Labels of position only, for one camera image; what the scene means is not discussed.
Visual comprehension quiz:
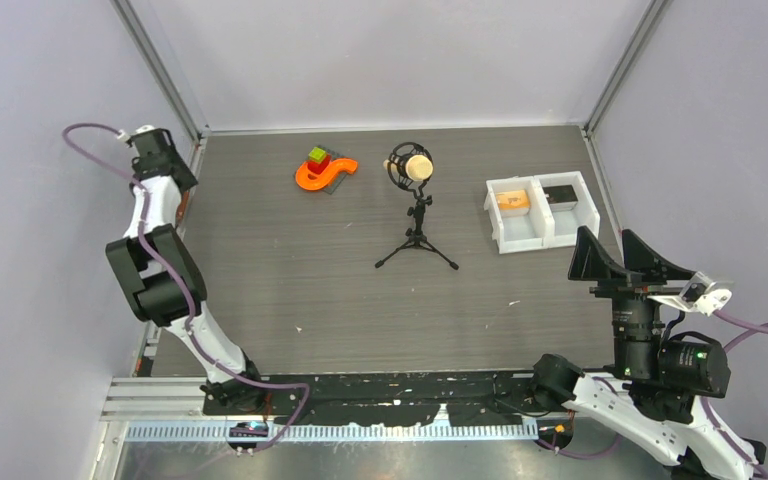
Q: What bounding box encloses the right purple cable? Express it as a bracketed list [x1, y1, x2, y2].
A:
[534, 311, 768, 480]

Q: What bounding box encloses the black card in box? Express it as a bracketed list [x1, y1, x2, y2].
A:
[543, 184, 578, 210]

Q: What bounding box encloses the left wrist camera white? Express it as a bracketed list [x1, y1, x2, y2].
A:
[116, 125, 156, 144]

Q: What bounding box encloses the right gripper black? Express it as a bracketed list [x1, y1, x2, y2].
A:
[564, 224, 693, 377]

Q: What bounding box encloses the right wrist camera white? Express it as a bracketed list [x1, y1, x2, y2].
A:
[650, 272, 734, 316]

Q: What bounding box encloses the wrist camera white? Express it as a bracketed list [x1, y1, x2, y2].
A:
[116, 125, 156, 144]
[650, 272, 734, 316]

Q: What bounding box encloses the green toy block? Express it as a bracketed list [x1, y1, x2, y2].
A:
[308, 147, 330, 165]

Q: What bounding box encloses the purple cable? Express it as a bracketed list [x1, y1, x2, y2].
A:
[61, 123, 312, 453]
[534, 311, 768, 480]

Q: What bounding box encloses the red toy block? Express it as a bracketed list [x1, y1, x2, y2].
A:
[306, 156, 331, 175]

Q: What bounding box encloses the grey toy base plate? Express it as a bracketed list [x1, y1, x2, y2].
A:
[307, 145, 348, 195]

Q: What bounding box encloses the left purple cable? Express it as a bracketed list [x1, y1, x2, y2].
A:
[61, 123, 312, 453]

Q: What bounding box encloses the orange curved plastic piece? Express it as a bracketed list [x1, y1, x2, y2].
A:
[295, 158, 358, 191]

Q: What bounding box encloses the white two-compartment box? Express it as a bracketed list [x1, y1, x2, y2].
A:
[483, 171, 601, 254]

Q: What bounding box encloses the aluminium front rail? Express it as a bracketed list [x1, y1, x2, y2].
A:
[102, 378, 586, 448]

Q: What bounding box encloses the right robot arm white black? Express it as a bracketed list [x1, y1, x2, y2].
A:
[529, 226, 767, 479]

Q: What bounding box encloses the beige microphone in shock mount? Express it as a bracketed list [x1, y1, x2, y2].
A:
[383, 141, 434, 196]

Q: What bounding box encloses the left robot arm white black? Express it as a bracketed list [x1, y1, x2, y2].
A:
[105, 125, 267, 414]

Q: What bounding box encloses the orange card in box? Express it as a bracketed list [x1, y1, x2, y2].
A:
[495, 189, 531, 216]

